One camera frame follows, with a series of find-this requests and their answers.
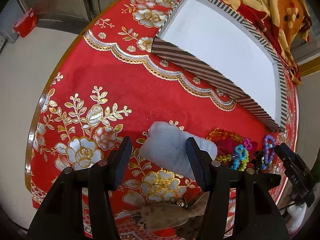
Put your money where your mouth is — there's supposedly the amber bead bracelet with charms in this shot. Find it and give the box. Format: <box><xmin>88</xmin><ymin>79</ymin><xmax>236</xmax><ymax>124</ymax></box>
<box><xmin>205</xmin><ymin>127</ymin><xmax>253</xmax><ymax>164</ymax></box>

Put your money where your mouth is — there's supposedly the red velvet bow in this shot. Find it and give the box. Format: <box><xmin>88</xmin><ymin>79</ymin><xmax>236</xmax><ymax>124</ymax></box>
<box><xmin>214</xmin><ymin>137</ymin><xmax>258</xmax><ymax>161</ymax></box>

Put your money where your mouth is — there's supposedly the purple bead bracelet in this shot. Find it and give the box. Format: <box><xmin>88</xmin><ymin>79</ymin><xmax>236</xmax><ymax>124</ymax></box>
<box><xmin>260</xmin><ymin>134</ymin><xmax>277</xmax><ymax>171</ymax></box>

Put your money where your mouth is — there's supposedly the light blue fuzzy headband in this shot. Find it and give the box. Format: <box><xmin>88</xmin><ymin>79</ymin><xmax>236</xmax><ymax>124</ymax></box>
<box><xmin>139</xmin><ymin>121</ymin><xmax>217</xmax><ymax>180</ymax></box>

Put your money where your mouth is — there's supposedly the leopard print bow scrunchie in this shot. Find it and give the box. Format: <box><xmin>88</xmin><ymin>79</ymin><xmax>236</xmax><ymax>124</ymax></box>
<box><xmin>140</xmin><ymin>192</ymin><xmax>209</xmax><ymax>231</ymax></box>

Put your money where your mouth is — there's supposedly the black scrunchie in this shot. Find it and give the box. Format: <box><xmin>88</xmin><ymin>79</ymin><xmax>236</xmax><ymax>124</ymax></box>
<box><xmin>251</xmin><ymin>151</ymin><xmax>266</xmax><ymax>174</ymax></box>

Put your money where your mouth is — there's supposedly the red floral table cloth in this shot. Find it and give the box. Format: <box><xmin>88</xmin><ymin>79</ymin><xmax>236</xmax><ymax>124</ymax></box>
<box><xmin>24</xmin><ymin>0</ymin><xmax>301</xmax><ymax>239</ymax></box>

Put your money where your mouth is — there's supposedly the striped white tray box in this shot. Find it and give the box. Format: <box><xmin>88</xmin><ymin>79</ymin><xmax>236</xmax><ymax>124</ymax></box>
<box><xmin>151</xmin><ymin>0</ymin><xmax>287</xmax><ymax>132</ymax></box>

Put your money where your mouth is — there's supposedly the orange red folded blanket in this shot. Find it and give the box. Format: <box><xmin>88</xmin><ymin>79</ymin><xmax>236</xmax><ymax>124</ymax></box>
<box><xmin>222</xmin><ymin>0</ymin><xmax>312</xmax><ymax>85</ymax></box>

